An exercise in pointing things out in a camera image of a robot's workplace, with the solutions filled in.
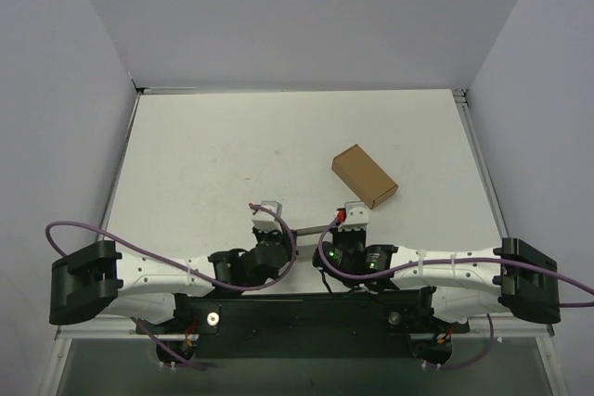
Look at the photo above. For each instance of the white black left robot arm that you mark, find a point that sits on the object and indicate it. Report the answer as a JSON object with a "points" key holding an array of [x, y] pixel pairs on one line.
{"points": [[103, 278]]}

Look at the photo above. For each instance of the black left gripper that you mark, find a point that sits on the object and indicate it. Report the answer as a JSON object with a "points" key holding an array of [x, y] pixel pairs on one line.
{"points": [[267, 235]]}

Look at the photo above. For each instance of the aluminium table frame rail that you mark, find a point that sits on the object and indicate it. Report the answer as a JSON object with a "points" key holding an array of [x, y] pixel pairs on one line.
{"points": [[195, 162]]}

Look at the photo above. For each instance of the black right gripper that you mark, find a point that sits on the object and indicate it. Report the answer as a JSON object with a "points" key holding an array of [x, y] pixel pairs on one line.
{"points": [[349, 236]]}

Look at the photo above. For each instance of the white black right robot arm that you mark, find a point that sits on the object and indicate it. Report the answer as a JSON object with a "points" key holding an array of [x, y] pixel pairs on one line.
{"points": [[511, 278]]}

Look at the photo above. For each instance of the white paper box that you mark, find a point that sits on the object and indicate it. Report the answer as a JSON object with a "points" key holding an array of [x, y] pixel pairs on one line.
{"points": [[308, 236]]}

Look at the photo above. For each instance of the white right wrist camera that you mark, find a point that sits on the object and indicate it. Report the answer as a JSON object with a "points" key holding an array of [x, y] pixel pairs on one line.
{"points": [[353, 216]]}

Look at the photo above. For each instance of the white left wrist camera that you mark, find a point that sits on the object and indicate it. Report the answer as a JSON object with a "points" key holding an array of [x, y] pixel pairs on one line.
{"points": [[265, 216]]}

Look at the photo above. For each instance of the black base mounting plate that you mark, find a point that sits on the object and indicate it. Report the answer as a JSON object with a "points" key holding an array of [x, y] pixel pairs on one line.
{"points": [[348, 325]]}

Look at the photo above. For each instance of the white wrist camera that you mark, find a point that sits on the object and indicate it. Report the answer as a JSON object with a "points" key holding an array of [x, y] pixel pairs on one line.
{"points": [[353, 216], [265, 216]]}

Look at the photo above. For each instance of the brown folded cardboard box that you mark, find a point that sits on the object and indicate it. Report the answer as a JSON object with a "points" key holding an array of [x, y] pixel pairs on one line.
{"points": [[364, 176]]}

